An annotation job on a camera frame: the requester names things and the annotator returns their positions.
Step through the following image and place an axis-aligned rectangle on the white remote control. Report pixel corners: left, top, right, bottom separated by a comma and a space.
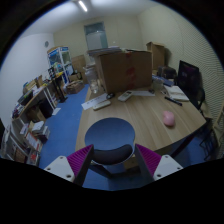
93, 100, 111, 111

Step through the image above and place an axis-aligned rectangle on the large cardboard box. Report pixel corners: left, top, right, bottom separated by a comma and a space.
95, 51, 152, 93

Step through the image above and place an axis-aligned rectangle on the pink computer mouse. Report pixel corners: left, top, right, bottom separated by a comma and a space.
163, 111, 175, 127

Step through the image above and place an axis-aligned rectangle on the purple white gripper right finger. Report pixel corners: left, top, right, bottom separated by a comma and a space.
135, 144, 182, 183

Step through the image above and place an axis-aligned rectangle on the open white notebook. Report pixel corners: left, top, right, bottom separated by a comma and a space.
165, 86, 189, 101

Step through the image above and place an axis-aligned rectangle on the white remote with buttons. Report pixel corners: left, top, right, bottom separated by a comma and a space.
118, 91, 133, 102

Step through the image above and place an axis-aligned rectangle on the small black object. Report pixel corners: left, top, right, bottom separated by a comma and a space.
106, 93, 115, 99

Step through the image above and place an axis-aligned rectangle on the wooden shelf desk left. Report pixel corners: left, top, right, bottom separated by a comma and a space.
11, 80, 64, 139

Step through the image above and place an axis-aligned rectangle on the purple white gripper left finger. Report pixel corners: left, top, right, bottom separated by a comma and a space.
45, 145, 94, 186

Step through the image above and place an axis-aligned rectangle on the clear glass jar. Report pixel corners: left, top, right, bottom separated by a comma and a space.
87, 73, 99, 94

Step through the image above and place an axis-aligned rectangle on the black marker pen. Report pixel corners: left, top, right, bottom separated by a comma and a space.
164, 96, 182, 106

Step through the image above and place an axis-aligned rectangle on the black computer monitor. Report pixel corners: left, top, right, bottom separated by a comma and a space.
177, 60, 200, 99

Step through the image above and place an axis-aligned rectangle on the tall cardboard box background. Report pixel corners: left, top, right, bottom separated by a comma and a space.
146, 42, 165, 70

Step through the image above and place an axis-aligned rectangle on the white paper sheet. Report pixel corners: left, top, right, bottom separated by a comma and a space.
81, 93, 107, 110

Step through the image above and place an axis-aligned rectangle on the blue white vending cabinet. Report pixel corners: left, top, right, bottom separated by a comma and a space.
47, 46, 74, 76

